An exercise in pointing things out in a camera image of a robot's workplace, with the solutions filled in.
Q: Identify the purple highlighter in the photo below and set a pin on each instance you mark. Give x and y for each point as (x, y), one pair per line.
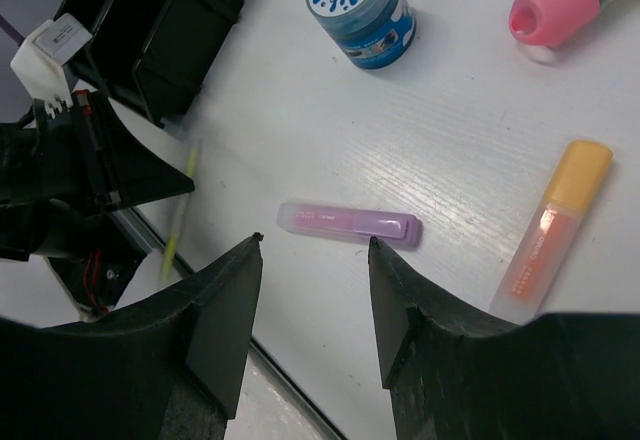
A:
(352, 225)

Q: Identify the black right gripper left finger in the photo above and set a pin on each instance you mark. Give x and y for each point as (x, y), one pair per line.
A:
(26, 398)

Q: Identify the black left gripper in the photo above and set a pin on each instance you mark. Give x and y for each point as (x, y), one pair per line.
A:
(62, 179)

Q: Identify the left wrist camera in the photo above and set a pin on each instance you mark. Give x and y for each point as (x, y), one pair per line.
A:
(40, 60)

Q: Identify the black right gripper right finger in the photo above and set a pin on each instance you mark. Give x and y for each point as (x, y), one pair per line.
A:
(456, 372)

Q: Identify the black compartment organizer tray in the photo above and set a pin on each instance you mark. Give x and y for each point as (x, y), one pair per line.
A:
(152, 56)

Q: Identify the thin yellow pen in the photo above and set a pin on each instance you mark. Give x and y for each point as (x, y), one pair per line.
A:
(178, 216)

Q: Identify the blue round tape container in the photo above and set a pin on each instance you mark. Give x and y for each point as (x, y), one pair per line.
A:
(371, 33)

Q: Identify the yellow orange highlighter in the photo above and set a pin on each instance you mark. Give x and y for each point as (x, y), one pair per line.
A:
(574, 185)

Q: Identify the pink marker tube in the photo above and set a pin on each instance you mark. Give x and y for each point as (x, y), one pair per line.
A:
(548, 31)

